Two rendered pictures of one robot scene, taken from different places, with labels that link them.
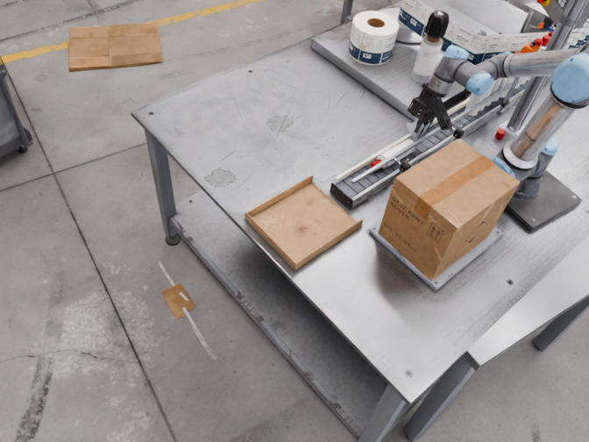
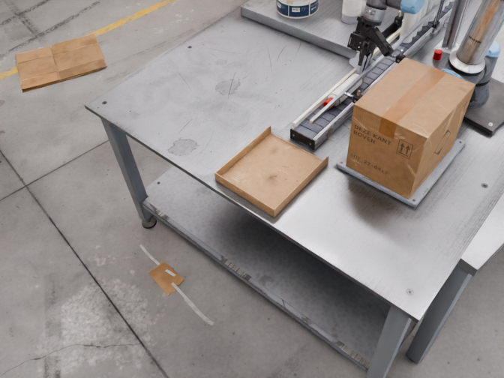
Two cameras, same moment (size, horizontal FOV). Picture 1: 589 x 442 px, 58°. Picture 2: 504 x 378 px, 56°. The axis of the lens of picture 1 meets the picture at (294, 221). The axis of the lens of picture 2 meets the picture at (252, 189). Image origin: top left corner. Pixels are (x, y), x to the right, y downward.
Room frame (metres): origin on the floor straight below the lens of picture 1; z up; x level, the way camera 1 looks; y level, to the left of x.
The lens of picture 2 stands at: (0.03, 0.04, 2.04)
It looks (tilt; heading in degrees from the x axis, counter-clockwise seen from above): 49 degrees down; 0
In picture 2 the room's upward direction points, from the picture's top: 5 degrees counter-clockwise
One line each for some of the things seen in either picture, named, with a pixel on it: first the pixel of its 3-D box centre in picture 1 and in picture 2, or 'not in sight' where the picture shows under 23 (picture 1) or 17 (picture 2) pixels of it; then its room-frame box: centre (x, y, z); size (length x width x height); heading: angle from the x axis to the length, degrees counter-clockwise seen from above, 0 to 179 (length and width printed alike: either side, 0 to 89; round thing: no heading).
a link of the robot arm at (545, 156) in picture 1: (535, 152); (478, 58); (1.42, -0.80, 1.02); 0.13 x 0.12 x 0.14; 130
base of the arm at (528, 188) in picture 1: (522, 174); (470, 84); (1.42, -0.81, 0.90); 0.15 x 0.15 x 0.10
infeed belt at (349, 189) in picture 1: (481, 108); (414, 34); (1.85, -0.73, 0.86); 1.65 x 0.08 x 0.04; 136
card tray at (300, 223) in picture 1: (304, 219); (271, 167); (1.14, -0.03, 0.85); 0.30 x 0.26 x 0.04; 136
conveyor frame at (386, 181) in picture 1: (480, 109); (413, 36); (1.85, -0.73, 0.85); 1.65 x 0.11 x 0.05; 136
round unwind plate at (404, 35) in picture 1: (405, 25); not in sight; (2.39, -0.42, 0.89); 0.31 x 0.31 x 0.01
